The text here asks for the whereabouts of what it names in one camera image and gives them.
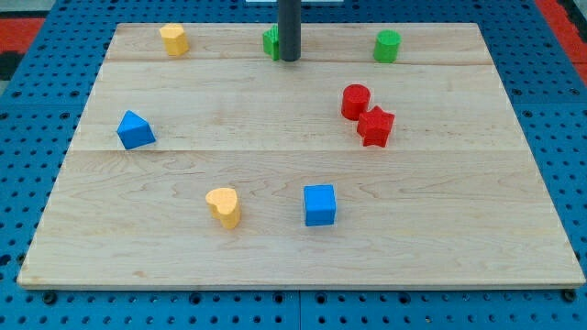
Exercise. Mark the red star block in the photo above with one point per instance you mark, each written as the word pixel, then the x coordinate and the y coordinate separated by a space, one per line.
pixel 375 127

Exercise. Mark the green star block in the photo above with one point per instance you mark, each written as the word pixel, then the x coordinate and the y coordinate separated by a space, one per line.
pixel 270 39

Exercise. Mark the blue triangle block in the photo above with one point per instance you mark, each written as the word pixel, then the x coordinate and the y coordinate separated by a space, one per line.
pixel 134 131

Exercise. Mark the blue cube block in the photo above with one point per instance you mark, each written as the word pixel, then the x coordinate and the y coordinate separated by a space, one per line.
pixel 320 205

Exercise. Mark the yellow heart block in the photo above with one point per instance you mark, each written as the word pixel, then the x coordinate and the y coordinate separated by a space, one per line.
pixel 224 206

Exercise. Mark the red cylinder block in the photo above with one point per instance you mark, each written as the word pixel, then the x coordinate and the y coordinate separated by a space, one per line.
pixel 355 101

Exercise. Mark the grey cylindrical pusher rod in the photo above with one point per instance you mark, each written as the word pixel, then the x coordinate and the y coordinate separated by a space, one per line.
pixel 289 26

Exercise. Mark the green cylinder block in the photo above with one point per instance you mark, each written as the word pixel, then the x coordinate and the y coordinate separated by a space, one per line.
pixel 387 44

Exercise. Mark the wooden board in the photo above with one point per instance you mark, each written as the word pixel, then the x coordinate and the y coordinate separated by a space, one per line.
pixel 453 202

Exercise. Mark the yellow hexagon block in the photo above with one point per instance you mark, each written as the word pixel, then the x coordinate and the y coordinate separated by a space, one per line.
pixel 174 39

